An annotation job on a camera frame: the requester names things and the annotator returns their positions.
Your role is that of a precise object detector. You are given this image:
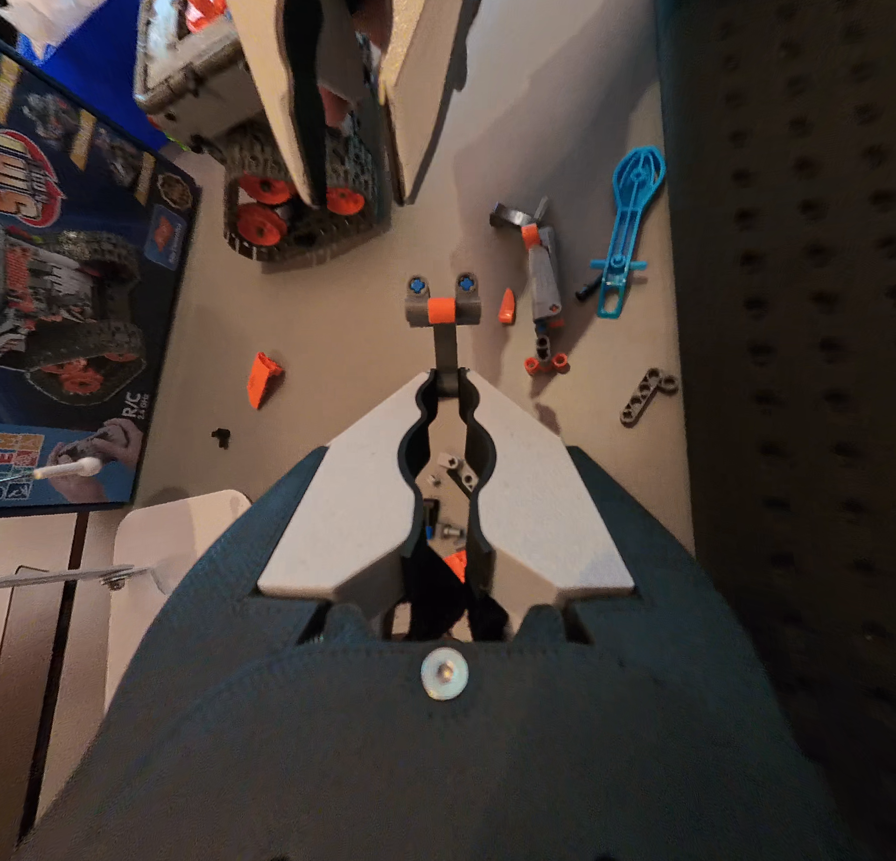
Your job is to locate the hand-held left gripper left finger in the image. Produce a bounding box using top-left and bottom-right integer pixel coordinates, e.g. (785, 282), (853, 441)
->
(256, 371), (435, 603)

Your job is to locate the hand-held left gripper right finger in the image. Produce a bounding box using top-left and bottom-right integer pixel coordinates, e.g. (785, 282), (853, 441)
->
(458, 369), (637, 613)

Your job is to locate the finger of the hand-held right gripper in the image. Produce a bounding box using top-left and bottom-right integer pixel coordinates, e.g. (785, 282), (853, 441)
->
(377, 0), (489, 208)
(213, 0), (331, 208)

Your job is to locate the grey orange brick assembly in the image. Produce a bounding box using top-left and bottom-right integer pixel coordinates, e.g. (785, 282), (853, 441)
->
(405, 271), (484, 400)

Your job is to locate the small grey orange arm assembly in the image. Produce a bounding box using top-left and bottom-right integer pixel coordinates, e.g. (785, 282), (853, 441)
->
(519, 224), (567, 333)

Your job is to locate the grey tracked toy robot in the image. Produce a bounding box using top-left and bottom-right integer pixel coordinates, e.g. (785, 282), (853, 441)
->
(133, 0), (393, 263)

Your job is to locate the grey angled beam brick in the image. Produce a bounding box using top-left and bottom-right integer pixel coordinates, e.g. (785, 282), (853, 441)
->
(619, 367), (680, 429)

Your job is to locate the blue plastic bin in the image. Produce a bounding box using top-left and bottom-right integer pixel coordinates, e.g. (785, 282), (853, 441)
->
(0, 0), (186, 151)

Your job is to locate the dark grey angled brick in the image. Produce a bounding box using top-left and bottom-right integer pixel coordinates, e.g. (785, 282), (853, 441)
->
(490, 198), (550, 230)

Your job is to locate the blue plastic brick tool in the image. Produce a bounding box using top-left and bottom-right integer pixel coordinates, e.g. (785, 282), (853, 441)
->
(589, 144), (667, 319)

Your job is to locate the dark blue robot kit box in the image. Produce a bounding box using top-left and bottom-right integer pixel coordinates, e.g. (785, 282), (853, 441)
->
(0, 42), (204, 519)

